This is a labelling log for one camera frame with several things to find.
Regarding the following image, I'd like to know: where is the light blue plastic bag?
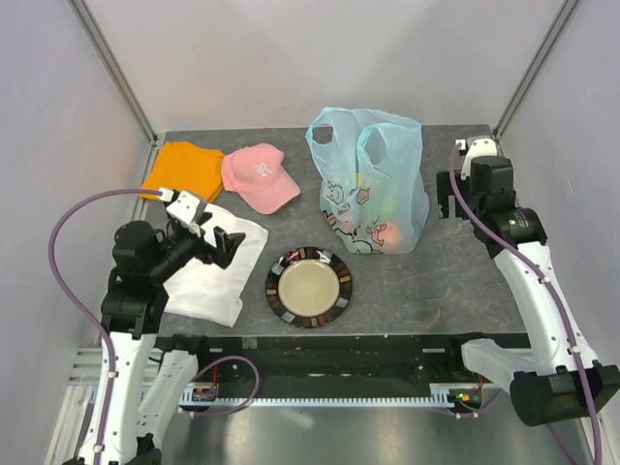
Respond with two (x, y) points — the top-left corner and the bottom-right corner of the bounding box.
(306, 107), (429, 255)

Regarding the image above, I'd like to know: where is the orange fake fruit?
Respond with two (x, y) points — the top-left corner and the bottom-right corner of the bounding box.
(379, 222), (402, 249)

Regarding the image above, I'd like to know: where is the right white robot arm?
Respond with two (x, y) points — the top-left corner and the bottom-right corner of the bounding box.
(436, 156), (619, 426)

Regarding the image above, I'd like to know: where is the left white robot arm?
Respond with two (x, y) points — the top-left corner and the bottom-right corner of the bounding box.
(73, 220), (245, 464)

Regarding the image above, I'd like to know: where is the white folded cloth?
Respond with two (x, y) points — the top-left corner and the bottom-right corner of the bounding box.
(165, 204), (268, 327)

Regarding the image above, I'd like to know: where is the pink baseball cap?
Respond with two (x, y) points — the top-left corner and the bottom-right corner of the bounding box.
(221, 143), (300, 215)

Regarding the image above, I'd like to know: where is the dark rimmed beige plate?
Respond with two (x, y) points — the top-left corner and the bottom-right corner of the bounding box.
(264, 246), (354, 329)

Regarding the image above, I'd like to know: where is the orange folded cloth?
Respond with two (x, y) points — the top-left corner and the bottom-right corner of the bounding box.
(141, 141), (225, 202)

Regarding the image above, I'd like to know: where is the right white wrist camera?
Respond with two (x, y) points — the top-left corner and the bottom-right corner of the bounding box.
(455, 136), (498, 180)

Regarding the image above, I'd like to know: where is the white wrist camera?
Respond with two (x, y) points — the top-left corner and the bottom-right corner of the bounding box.
(455, 136), (498, 180)
(158, 187), (210, 235)

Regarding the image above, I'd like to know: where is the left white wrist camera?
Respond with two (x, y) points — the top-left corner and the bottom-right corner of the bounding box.
(158, 187), (210, 235)

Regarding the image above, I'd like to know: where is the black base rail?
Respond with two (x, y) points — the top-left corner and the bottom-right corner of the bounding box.
(155, 332), (530, 397)

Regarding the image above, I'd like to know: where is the white slotted cable duct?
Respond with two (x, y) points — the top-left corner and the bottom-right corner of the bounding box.
(179, 386), (482, 410)

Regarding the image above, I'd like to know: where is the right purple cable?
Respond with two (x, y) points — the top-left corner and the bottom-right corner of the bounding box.
(449, 140), (605, 465)

